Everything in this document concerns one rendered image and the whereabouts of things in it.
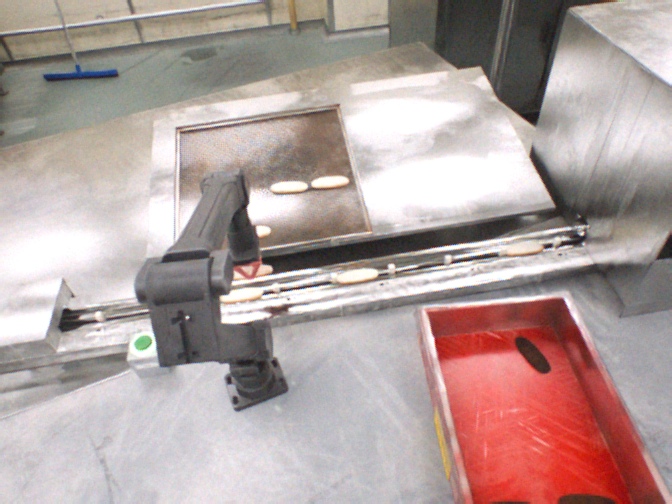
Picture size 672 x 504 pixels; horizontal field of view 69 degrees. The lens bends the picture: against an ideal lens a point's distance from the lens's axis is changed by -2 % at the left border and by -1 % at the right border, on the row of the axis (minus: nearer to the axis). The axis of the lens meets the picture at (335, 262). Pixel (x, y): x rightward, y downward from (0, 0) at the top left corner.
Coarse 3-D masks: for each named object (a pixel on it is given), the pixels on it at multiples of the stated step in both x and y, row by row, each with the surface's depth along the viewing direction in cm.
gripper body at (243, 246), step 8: (232, 232) 101; (240, 232) 100; (248, 232) 102; (256, 232) 108; (232, 240) 102; (240, 240) 102; (248, 240) 103; (256, 240) 106; (232, 248) 104; (240, 248) 103; (248, 248) 104; (256, 248) 105; (232, 256) 104; (240, 256) 103; (248, 256) 103; (256, 256) 103
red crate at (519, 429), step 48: (480, 336) 109; (528, 336) 109; (480, 384) 101; (528, 384) 101; (576, 384) 100; (480, 432) 95; (528, 432) 94; (576, 432) 93; (480, 480) 89; (528, 480) 88; (576, 480) 87
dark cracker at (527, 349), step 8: (520, 344) 106; (528, 344) 106; (520, 352) 106; (528, 352) 105; (536, 352) 105; (528, 360) 104; (536, 360) 103; (544, 360) 103; (536, 368) 103; (544, 368) 102
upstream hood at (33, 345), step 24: (0, 288) 116; (24, 288) 115; (48, 288) 115; (0, 312) 111; (24, 312) 110; (48, 312) 110; (0, 336) 106; (24, 336) 106; (48, 336) 107; (0, 360) 108
